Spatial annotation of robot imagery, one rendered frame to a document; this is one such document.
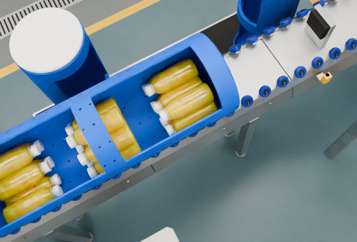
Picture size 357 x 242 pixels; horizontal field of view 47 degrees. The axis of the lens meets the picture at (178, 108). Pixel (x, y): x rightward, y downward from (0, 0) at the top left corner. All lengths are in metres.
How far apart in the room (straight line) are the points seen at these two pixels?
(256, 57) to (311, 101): 1.04
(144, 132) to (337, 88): 1.51
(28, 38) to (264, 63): 0.89
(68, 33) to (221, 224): 1.33
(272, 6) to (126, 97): 0.79
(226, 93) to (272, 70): 0.37
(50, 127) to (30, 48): 0.33
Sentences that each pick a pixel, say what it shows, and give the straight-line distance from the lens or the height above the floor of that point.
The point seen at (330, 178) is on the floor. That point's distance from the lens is 2.46.
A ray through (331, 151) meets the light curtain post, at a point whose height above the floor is 0.09.
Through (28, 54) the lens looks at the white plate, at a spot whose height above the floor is 1.04.
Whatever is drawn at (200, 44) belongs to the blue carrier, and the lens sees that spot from 1.26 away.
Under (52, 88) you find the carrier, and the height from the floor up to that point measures 0.90.
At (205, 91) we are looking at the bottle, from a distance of 1.29.
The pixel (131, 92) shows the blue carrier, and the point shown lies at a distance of 1.44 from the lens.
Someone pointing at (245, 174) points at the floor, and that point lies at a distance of 2.37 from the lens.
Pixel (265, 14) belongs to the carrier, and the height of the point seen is 0.74.
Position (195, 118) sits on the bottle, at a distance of 1.32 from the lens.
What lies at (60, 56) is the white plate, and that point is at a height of 1.04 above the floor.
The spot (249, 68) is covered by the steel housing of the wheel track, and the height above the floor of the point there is 0.93.
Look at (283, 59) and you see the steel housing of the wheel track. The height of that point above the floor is 0.93.
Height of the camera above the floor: 2.31
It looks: 69 degrees down
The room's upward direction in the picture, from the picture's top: 11 degrees counter-clockwise
